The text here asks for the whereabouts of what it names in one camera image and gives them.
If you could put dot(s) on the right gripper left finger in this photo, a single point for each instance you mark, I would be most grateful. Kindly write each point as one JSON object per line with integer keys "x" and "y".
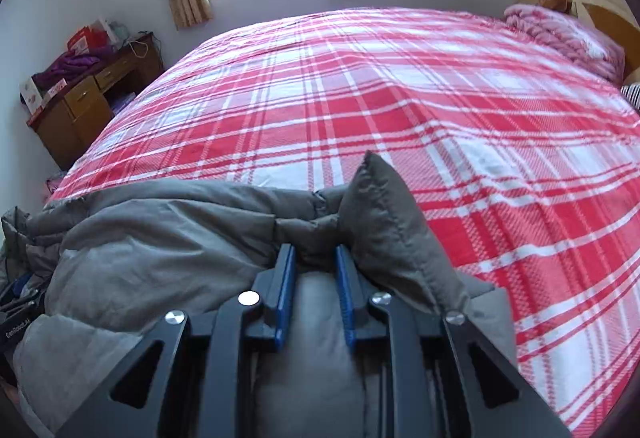
{"x": 190, "y": 375}

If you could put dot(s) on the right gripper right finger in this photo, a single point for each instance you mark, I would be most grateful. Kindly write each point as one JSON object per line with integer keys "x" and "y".
{"x": 439, "y": 375}

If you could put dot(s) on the grey puffer jacket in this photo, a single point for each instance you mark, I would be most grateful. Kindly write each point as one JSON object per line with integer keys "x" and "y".
{"x": 122, "y": 258}

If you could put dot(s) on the pile of clothes on floor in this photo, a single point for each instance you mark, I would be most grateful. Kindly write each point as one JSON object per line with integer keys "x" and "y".
{"x": 53, "y": 182}

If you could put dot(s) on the purple clothes on desk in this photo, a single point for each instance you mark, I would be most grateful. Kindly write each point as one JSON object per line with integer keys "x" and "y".
{"x": 69, "y": 66}

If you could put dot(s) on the wooden desk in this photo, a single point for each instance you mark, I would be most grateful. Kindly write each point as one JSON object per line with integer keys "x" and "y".
{"x": 72, "y": 120}

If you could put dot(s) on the white carton on desk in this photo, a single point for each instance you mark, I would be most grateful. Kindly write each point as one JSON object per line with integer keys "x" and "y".
{"x": 31, "y": 96}

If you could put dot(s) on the red gift box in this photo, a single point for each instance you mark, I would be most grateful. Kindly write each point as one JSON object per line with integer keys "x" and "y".
{"x": 87, "y": 39}

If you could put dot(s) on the striped pillow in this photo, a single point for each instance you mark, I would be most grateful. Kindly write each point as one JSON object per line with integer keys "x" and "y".
{"x": 631, "y": 93}

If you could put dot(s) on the pink folded quilt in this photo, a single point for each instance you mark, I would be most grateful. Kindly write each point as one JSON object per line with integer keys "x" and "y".
{"x": 585, "y": 46}

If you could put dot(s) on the cream wooden headboard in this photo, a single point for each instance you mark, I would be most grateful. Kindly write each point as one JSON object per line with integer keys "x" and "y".
{"x": 613, "y": 18}

